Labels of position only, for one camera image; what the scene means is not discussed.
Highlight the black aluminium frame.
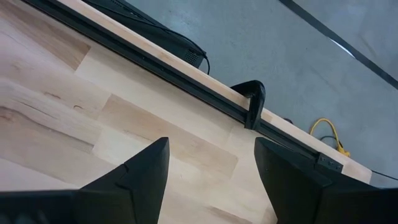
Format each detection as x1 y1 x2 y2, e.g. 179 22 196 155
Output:
21 0 345 174

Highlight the black box with vent grille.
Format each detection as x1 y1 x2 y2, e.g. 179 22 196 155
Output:
81 0 208 68

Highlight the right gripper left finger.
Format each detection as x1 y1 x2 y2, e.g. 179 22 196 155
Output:
0 136 170 224

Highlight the black table clamp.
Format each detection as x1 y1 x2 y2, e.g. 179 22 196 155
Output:
231 80 267 131

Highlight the yellow power cable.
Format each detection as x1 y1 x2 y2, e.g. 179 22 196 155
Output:
309 117 351 158

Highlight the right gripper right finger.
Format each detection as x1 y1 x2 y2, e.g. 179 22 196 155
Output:
254 136 398 224

